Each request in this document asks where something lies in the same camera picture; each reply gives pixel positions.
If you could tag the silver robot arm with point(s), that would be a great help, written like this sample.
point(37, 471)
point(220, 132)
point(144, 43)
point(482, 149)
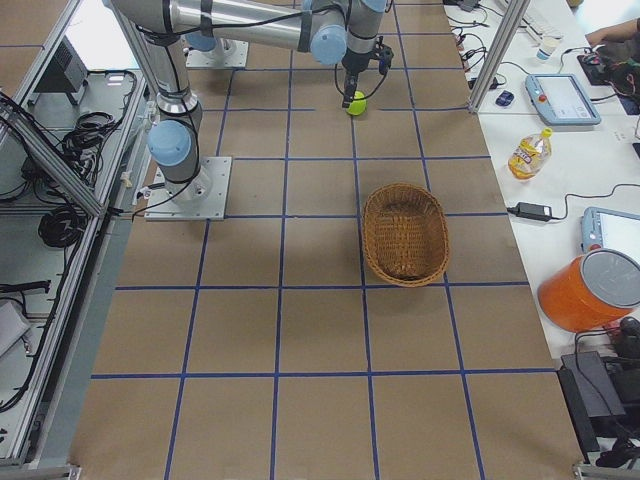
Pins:
point(173, 141)
point(333, 32)

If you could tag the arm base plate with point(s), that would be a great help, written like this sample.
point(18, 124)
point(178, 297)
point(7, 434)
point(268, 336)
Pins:
point(203, 199)
point(227, 54)

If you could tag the aluminium frame post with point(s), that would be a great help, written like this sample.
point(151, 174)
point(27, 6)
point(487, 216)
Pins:
point(501, 42)

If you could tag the white paper cup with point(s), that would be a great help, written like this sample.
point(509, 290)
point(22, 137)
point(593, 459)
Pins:
point(546, 47)

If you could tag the right teach pendant tablet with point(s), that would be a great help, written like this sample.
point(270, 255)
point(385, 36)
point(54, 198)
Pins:
point(610, 229)

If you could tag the brown wicker basket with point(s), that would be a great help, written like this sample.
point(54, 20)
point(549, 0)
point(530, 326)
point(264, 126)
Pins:
point(405, 235)

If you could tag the orange bucket grey lid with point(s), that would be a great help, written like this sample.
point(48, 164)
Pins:
point(595, 289)

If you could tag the black power adapter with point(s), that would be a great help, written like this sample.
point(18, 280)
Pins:
point(531, 211)

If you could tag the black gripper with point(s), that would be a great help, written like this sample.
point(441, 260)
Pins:
point(356, 64)

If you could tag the teach pendant tablet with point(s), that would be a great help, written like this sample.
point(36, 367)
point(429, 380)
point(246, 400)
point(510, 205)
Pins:
point(610, 229)
point(560, 100)

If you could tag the yellow juice bottle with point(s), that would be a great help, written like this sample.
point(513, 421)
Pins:
point(531, 154)

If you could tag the left teach pendant tablet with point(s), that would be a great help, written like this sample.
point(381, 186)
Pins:
point(560, 100)

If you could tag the green apple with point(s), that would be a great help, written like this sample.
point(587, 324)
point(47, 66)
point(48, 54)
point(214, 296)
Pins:
point(358, 105)

